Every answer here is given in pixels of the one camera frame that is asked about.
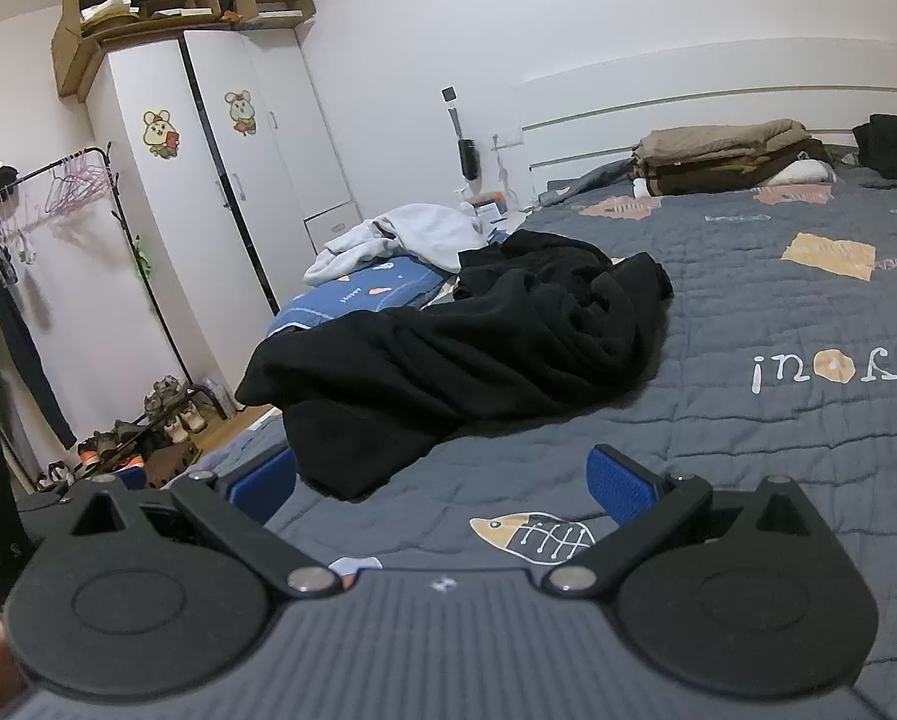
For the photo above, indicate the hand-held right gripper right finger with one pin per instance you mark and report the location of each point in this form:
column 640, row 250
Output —
column 621, row 481

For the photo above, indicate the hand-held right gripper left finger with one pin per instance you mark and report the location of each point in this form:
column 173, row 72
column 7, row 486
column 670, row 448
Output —
column 262, row 481

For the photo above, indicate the black sweatshirt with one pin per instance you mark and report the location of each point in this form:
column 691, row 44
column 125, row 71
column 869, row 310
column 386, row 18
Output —
column 418, row 360

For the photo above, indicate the black clothes rack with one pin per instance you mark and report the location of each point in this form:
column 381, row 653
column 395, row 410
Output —
column 172, row 334

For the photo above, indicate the black clothes heap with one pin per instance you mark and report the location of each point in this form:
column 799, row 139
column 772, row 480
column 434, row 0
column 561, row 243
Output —
column 887, row 142

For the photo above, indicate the row of shoes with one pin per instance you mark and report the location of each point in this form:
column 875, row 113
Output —
column 167, row 394

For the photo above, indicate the hanging dark pants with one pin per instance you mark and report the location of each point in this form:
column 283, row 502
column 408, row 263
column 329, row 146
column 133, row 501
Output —
column 21, row 345

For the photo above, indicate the grey quilted bedspread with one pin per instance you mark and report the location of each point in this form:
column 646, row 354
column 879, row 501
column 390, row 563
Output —
column 718, row 330

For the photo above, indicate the blue printed pillow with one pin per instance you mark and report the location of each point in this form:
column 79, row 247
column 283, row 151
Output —
column 358, row 289

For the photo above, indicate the white wardrobe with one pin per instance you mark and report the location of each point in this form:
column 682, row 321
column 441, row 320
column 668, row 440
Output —
column 186, row 255

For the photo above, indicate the green hanging toy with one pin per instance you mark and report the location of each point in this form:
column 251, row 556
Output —
column 143, row 259

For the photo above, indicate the light grey hoodie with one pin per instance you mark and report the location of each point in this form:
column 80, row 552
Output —
column 418, row 232

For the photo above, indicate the bunch of pink hangers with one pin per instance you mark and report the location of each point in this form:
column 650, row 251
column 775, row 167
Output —
column 73, row 184

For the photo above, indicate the folded khaki blanket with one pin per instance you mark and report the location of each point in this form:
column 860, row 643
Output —
column 718, row 146

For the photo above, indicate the black handheld vacuum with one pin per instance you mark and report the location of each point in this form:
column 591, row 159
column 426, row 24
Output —
column 467, row 154

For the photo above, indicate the mouse sticker with red book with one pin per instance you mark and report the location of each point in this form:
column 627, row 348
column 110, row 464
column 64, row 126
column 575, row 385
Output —
column 161, row 133

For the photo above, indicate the mouse sticker with bow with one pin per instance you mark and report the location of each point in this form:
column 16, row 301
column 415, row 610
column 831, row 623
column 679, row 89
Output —
column 241, row 112

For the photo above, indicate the white headboard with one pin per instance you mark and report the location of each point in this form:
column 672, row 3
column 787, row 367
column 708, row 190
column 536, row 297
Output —
column 681, row 90

